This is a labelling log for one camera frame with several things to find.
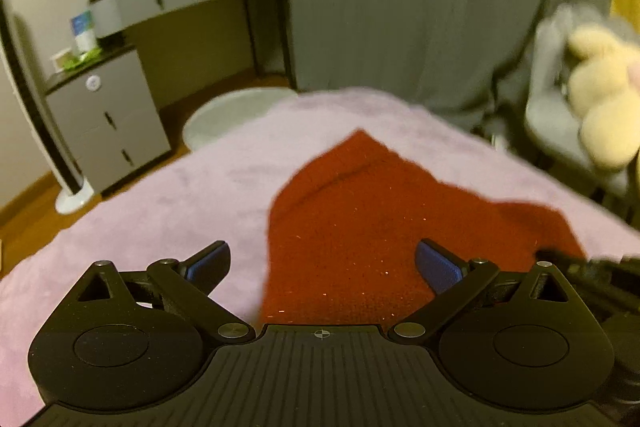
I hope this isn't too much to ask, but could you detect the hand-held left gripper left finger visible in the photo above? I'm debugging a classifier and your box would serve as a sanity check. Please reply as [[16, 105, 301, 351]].
[[75, 241, 256, 344]]

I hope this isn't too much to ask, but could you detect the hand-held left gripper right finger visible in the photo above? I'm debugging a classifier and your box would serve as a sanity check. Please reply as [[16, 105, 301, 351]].
[[387, 239, 577, 341]]

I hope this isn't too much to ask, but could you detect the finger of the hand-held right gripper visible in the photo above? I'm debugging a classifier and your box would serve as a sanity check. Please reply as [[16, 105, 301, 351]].
[[536, 248, 608, 288]]

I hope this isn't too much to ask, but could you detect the red knit cardigan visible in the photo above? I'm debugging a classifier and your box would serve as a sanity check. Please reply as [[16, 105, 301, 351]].
[[257, 130, 588, 325]]

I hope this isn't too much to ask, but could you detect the pink plush blanket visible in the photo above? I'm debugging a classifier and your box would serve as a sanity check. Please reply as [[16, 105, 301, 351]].
[[0, 87, 640, 427]]

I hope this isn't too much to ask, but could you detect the grey upholstered chair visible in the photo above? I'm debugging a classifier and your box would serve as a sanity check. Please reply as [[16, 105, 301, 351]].
[[525, 4, 640, 208]]

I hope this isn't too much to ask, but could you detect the cream flower plush cushion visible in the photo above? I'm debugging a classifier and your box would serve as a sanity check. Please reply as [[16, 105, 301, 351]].
[[565, 27, 640, 170]]

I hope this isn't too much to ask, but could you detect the grey drawer cabinet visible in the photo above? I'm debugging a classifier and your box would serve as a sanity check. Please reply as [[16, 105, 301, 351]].
[[44, 44, 173, 196]]

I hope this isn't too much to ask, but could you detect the white tower fan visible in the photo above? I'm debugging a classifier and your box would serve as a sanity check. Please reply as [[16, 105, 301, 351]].
[[0, 0, 96, 215]]

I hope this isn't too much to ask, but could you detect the green packet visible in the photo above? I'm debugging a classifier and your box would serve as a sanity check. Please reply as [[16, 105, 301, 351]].
[[62, 48, 103, 70]]

